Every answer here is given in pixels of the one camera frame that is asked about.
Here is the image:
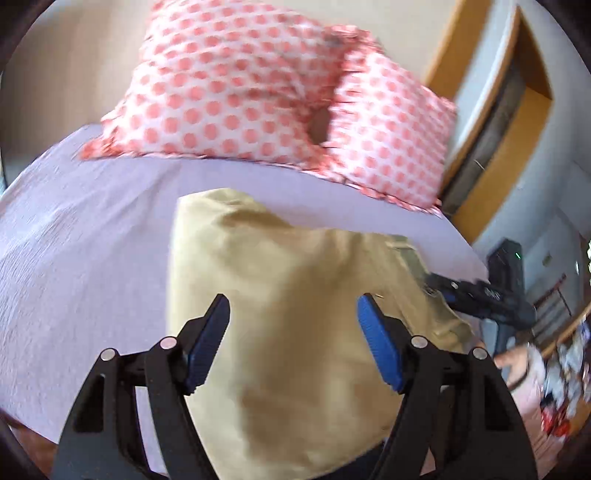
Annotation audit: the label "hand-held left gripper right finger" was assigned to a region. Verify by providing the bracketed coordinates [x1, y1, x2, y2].
[356, 292, 540, 480]

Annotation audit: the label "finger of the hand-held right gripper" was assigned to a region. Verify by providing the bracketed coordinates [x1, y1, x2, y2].
[427, 272, 490, 315]

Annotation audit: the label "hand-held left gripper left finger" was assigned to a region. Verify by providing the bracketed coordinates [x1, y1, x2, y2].
[51, 294, 231, 480]

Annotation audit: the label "beige pants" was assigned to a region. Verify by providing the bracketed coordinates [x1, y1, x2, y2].
[167, 188, 476, 480]

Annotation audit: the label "person's right forearm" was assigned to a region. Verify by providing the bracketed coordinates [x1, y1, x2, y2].
[494, 344, 548, 393]

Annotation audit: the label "wooden chair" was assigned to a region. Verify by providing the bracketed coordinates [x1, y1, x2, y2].
[531, 273, 573, 352]

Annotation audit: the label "cluttered table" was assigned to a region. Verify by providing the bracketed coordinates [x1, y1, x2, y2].
[538, 305, 591, 444]

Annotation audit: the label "lavender bed sheet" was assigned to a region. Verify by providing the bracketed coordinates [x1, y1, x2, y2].
[0, 122, 490, 478]

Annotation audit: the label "pink polka dot pillow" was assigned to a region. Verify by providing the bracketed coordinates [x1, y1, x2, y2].
[318, 46, 459, 215]
[78, 0, 384, 169]

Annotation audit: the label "wooden door frame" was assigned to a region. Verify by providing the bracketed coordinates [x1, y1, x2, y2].
[422, 0, 555, 243]

